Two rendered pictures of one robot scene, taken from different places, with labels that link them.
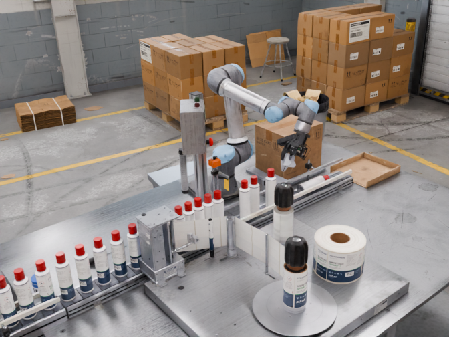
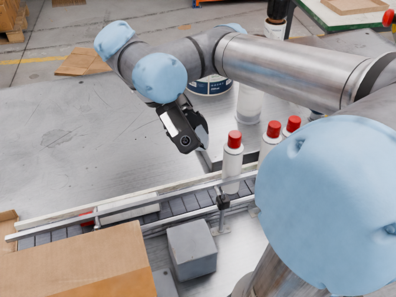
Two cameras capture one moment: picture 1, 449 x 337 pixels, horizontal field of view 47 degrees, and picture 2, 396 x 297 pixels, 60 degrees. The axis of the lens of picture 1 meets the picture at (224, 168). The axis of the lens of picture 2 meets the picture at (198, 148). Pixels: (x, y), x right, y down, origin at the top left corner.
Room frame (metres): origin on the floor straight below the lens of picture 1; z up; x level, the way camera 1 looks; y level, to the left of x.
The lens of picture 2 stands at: (2.86, -0.11, 1.63)
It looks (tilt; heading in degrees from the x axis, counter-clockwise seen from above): 43 degrees down; 198
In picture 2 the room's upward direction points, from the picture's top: straight up
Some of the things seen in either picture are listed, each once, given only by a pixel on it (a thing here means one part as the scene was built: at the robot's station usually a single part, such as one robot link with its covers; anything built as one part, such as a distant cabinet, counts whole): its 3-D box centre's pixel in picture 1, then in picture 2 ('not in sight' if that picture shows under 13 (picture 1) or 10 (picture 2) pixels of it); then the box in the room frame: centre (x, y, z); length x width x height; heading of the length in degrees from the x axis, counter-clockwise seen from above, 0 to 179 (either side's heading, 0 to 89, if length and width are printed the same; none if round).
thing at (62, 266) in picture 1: (64, 276); not in sight; (1.60, 0.62, 0.98); 0.05 x 0.05 x 0.20
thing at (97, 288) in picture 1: (229, 229); (307, 170); (2.08, -0.01, 0.86); 1.65 x 0.08 x 0.04; 127
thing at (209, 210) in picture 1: (208, 214); not in sight; (2.01, 0.08, 0.98); 0.05 x 0.05 x 0.20
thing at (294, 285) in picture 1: (295, 273); (274, 28); (1.49, -0.24, 1.04); 0.09 x 0.09 x 0.29
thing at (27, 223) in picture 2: (280, 203); (217, 174); (2.22, -0.26, 0.90); 1.07 x 0.01 x 0.02; 127
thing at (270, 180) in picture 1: (270, 188); (232, 163); (2.24, -0.22, 0.98); 0.05 x 0.05 x 0.20
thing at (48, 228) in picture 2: (269, 189); (227, 181); (2.28, -0.22, 0.95); 1.07 x 0.01 x 0.01; 127
